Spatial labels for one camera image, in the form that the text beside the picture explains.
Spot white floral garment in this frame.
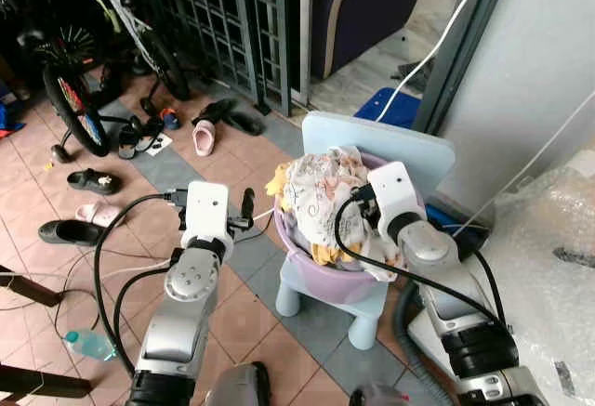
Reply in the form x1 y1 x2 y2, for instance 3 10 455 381
279 146 401 282

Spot light blue child chair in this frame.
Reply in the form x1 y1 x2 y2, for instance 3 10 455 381
276 111 456 351

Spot pink child sandal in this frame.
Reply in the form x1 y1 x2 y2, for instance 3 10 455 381
192 120 217 158

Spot black slip-on shoe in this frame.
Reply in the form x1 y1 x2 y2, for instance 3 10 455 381
191 99 238 128
223 109 266 138

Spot purple plastic laundry basin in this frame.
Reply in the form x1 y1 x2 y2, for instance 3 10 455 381
272 151 430 305

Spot blue plastic object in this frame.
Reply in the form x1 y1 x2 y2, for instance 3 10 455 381
428 203 489 236

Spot blue floor mat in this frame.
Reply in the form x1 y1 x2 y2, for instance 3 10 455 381
353 87 424 130

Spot pink slipper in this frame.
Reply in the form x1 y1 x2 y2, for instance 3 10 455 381
74 202 126 229

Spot black shoe with white ornament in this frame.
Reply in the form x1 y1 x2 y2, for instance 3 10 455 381
67 169 122 195

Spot grey left robot leg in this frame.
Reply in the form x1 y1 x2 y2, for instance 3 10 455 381
205 361 272 406

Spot plain black clog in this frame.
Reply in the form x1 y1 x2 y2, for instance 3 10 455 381
37 220 108 247

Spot dark metal grille gate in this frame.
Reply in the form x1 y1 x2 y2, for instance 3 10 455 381
93 0 300 117

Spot clear plastic water bottle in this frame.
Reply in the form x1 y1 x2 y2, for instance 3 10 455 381
63 329 117 362

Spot clear bubble wrap sheet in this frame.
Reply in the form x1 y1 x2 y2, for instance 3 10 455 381
465 169 595 406

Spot dark armchair with beige trim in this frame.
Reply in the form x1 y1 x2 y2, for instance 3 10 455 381
307 0 433 80

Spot short dark wooden bar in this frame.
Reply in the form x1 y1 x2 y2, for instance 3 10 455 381
0 265 61 308

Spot white child bicycle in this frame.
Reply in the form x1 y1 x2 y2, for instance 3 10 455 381
17 0 193 164

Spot long dark wooden bar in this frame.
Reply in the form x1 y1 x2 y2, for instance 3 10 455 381
0 364 94 399

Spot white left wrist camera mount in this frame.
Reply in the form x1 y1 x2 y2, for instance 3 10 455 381
179 181 233 251

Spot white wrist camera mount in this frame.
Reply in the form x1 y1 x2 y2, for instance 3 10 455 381
367 162 429 240
179 181 233 251

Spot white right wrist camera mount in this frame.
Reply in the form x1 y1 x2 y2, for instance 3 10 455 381
367 162 429 240

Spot black strap sandal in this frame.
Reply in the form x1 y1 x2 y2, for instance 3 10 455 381
135 116 168 154
116 118 140 161

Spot grey corrugated hose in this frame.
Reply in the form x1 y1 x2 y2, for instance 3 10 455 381
395 281 461 406

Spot short black left arm cable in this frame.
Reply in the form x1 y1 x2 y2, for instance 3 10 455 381
112 259 178 351

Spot long black left arm cable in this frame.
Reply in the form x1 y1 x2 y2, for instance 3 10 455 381
91 190 192 377

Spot thin white cable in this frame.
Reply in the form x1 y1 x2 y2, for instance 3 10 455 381
454 93 595 235

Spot dark grey door frame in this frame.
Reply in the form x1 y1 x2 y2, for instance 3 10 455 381
409 0 517 138

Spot thick white cable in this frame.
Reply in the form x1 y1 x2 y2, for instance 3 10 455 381
375 0 505 124

